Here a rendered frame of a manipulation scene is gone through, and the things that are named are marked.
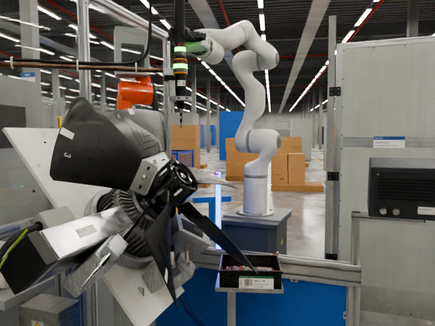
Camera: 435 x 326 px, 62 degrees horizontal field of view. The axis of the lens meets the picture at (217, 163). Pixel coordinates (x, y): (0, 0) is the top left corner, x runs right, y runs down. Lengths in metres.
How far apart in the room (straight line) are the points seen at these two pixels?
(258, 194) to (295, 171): 6.95
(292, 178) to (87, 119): 7.96
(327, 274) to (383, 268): 1.56
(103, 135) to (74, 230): 0.24
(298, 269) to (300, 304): 0.15
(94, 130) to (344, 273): 1.01
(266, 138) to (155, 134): 0.70
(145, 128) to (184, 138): 8.01
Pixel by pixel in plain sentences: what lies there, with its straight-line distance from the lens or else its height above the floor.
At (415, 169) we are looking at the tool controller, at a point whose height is 1.22.
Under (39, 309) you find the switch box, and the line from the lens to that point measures 1.24.
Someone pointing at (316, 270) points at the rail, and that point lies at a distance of 1.48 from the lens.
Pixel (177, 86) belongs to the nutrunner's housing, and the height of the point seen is 1.49.
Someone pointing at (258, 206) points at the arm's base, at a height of 0.99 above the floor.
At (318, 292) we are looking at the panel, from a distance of 1.53.
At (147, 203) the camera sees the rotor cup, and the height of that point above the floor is 1.15.
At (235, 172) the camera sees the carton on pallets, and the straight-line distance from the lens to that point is 10.50.
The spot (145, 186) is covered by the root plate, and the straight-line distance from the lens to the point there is 1.03.
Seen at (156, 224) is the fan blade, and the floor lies 1.15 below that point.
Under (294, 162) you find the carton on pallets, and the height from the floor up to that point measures 0.69.
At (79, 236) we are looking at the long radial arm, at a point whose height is 1.11.
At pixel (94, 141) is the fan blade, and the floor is 1.32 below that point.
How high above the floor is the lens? 1.34
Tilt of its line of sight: 5 degrees down
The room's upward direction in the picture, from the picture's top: straight up
